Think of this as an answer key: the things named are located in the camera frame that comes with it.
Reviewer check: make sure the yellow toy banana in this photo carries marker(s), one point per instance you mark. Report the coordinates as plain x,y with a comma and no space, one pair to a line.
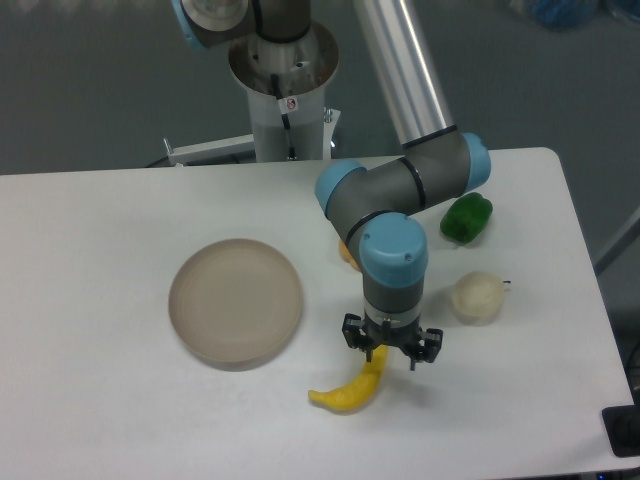
358,391

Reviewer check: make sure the white toy garlic bulb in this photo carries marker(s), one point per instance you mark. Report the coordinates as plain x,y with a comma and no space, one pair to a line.
477,297

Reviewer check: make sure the beige round plate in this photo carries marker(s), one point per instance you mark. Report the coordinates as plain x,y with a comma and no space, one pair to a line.
236,303

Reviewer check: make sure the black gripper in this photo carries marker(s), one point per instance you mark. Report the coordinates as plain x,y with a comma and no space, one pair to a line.
418,344

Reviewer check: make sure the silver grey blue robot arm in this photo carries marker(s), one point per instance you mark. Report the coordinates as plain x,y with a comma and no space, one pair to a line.
372,210

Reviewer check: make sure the green toy bell pepper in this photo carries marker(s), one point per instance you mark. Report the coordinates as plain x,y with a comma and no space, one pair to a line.
466,218

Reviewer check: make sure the grey metal frame leg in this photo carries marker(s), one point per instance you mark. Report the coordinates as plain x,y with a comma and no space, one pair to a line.
617,244

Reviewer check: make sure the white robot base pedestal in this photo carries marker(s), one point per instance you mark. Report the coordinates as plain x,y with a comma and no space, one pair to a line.
285,86

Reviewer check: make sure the white metal bracket left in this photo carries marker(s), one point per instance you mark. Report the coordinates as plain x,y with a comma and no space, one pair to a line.
211,153

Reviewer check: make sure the black device at table edge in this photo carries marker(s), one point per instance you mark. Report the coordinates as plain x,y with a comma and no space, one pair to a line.
622,427

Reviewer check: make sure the blue object top right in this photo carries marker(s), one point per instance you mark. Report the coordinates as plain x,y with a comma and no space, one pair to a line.
562,15

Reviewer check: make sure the orange toy bread roll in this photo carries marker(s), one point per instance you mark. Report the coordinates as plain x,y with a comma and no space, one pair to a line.
346,255

